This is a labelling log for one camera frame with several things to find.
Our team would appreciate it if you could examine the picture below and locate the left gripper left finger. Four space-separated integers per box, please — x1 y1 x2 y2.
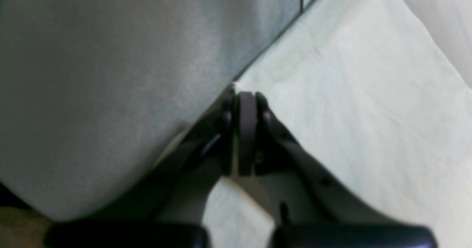
44 91 242 248

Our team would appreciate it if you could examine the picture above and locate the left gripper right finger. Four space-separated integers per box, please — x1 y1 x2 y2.
247 93 438 248

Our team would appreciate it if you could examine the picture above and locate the light green polo t-shirt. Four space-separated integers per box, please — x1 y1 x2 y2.
201 0 472 248

